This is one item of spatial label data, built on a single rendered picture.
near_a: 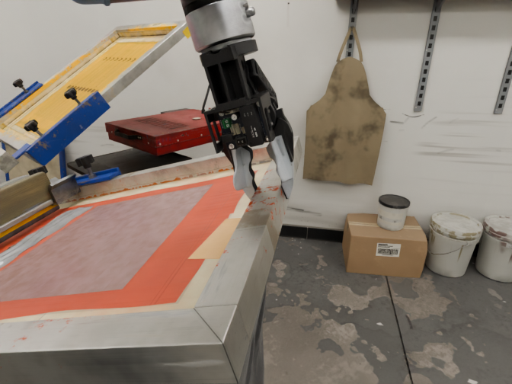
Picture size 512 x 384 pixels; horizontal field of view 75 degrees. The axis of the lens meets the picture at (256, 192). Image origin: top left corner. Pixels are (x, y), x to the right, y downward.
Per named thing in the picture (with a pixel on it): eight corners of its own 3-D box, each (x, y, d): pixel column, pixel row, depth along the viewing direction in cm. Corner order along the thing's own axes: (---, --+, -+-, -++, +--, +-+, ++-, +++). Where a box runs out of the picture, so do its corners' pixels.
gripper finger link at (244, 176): (229, 217, 46) (220, 152, 42) (239, 200, 51) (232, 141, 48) (251, 217, 45) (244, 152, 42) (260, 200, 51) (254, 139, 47)
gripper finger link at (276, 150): (282, 212, 44) (252, 150, 42) (287, 195, 49) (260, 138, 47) (304, 205, 43) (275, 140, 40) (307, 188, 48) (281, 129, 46)
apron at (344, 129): (374, 183, 248) (398, 24, 207) (376, 186, 241) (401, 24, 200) (302, 177, 258) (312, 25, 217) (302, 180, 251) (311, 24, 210)
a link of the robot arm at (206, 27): (199, 21, 44) (257, 1, 41) (209, 58, 45) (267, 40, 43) (174, 17, 37) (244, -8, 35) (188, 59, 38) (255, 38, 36)
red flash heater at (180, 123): (198, 124, 218) (196, 105, 213) (250, 135, 190) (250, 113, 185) (107, 142, 176) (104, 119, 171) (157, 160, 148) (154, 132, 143)
